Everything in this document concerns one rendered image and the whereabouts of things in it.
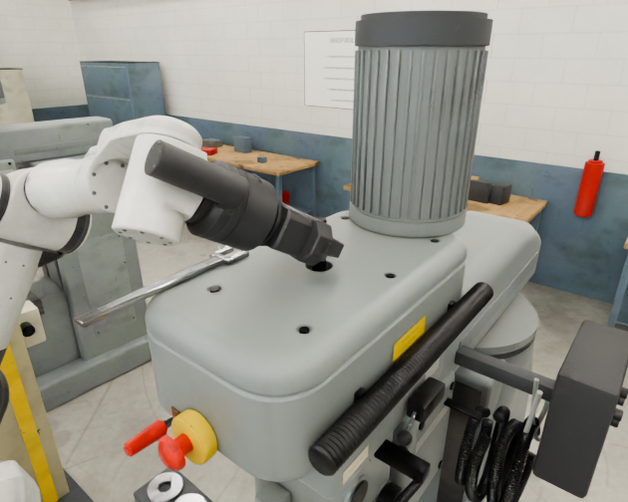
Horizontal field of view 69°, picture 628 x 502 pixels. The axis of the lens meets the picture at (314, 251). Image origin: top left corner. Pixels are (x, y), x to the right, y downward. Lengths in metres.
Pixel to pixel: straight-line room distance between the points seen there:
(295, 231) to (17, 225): 0.34
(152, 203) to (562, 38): 4.48
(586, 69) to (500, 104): 0.73
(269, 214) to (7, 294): 0.37
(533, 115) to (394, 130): 4.15
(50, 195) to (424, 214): 0.51
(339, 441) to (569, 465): 0.47
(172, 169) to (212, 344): 0.18
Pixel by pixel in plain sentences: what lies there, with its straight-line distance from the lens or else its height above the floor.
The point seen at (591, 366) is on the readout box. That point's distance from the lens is 0.83.
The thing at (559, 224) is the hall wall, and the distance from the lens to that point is 4.93.
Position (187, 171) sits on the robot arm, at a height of 2.06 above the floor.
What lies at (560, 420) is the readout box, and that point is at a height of 1.65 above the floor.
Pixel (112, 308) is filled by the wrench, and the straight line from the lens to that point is 0.57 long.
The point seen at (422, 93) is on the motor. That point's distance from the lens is 0.69.
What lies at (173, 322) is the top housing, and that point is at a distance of 0.54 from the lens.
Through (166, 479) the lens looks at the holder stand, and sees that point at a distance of 1.42.
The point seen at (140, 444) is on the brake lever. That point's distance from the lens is 0.67.
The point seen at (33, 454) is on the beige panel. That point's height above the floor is 0.39.
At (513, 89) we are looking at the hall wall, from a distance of 4.86.
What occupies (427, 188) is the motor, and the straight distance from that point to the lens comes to 0.72.
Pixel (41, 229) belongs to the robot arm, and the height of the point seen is 1.95.
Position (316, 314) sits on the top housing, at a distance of 0.52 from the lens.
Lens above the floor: 2.16
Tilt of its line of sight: 24 degrees down
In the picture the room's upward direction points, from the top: straight up
